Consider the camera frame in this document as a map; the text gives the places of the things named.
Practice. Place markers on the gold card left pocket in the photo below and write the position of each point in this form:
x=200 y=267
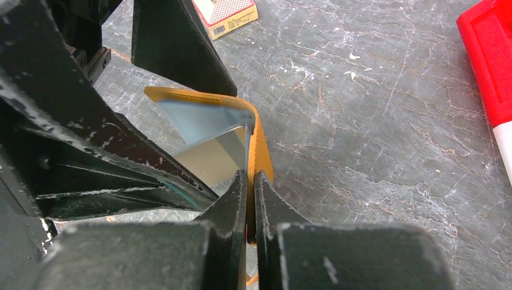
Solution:
x=217 y=159

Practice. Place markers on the white bin near red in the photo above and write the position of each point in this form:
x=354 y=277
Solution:
x=503 y=136

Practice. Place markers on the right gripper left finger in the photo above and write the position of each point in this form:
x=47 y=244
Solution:
x=124 y=256

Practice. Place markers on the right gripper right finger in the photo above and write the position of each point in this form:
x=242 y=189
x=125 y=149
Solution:
x=294 y=253

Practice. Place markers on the red plastic bin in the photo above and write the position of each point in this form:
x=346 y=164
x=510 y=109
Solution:
x=485 y=30

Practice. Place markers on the orange card holder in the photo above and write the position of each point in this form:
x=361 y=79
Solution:
x=224 y=132

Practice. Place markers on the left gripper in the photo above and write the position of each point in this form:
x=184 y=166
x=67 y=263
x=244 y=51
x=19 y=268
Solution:
x=65 y=154

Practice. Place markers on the red playing card box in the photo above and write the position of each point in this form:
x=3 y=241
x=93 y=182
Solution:
x=220 y=17

